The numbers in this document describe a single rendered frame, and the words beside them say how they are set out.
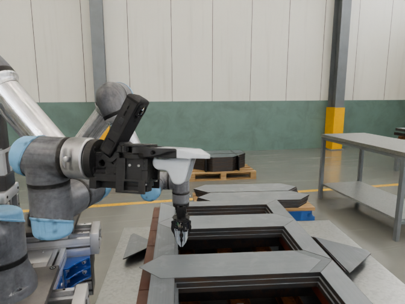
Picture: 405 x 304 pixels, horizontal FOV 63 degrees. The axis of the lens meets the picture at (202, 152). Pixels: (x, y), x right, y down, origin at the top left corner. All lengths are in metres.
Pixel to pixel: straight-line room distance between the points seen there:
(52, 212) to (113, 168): 0.15
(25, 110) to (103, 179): 0.30
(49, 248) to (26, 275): 0.48
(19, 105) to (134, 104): 0.34
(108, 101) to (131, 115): 0.72
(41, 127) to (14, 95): 0.09
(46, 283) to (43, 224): 0.41
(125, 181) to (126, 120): 0.10
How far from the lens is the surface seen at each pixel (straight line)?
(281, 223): 1.84
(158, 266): 1.41
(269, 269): 1.40
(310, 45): 9.52
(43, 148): 0.65
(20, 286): 1.02
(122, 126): 0.57
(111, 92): 1.30
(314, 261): 1.51
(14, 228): 0.96
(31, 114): 0.83
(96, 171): 0.61
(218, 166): 5.92
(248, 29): 8.85
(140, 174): 0.56
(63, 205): 0.68
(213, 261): 1.44
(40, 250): 1.49
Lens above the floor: 1.56
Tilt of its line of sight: 10 degrees down
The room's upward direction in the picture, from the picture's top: straight up
